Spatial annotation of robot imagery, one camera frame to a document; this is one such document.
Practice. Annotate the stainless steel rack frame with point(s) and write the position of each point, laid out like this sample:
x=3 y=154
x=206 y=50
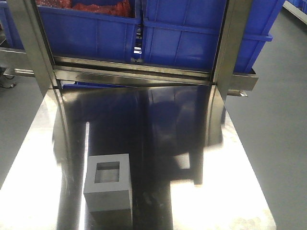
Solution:
x=49 y=71

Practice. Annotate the gray hollow cube base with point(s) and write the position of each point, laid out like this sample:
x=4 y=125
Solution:
x=108 y=191

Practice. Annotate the blue bin with red contents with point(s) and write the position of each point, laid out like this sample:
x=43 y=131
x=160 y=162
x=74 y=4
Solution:
x=89 y=34

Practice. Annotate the red mesh bag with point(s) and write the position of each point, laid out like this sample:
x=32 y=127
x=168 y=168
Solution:
x=121 y=8

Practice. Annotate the blue bin right of rack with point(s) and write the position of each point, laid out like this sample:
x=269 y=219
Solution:
x=185 y=33

